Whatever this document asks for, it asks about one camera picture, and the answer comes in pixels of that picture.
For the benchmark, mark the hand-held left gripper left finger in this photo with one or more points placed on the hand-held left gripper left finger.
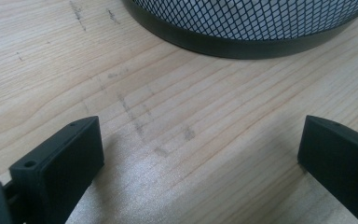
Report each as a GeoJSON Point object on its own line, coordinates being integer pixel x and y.
{"type": "Point", "coordinates": [62, 168]}

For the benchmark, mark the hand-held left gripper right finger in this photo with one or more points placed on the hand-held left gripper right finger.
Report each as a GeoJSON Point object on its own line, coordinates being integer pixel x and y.
{"type": "Point", "coordinates": [338, 161]}

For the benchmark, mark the metal mesh trash bin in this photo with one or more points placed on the metal mesh trash bin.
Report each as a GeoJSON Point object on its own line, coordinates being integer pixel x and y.
{"type": "Point", "coordinates": [230, 45]}

